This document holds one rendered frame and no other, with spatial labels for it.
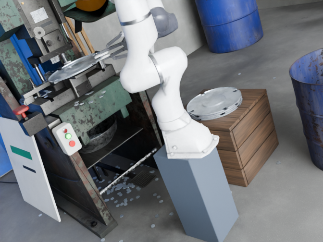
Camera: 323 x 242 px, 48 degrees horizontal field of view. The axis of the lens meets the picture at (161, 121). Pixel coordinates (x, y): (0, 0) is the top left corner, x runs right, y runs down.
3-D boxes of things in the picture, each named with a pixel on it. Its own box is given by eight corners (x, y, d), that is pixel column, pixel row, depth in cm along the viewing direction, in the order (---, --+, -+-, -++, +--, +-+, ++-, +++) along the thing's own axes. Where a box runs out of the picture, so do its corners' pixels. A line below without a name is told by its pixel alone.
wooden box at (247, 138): (279, 143, 199) (266, 88, 185) (246, 187, 177) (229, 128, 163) (219, 137, 227) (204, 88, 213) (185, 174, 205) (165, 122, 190)
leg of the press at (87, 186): (119, 224, 187) (36, 66, 149) (102, 239, 181) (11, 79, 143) (48, 180, 256) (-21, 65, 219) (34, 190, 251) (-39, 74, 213)
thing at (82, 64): (38, 84, 175) (37, 82, 174) (80, 57, 192) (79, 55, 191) (71, 80, 155) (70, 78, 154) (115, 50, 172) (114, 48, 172)
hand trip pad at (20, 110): (37, 120, 157) (28, 105, 154) (25, 127, 154) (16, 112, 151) (31, 118, 163) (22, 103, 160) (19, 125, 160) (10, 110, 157)
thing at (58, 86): (87, 73, 191) (84, 68, 190) (55, 91, 181) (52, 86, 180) (73, 73, 203) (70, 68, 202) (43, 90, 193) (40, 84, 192)
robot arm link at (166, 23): (139, 8, 157) (147, 26, 153) (167, -6, 155) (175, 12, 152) (150, 30, 173) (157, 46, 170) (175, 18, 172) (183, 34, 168)
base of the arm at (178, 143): (226, 133, 140) (216, 102, 134) (201, 163, 128) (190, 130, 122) (180, 130, 155) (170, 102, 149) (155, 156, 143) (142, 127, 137)
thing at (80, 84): (109, 88, 175) (97, 62, 169) (86, 102, 168) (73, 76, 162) (84, 85, 194) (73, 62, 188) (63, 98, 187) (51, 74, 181)
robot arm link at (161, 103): (206, 105, 135) (186, 43, 124) (162, 125, 132) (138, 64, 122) (195, 97, 145) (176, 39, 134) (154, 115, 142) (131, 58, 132)
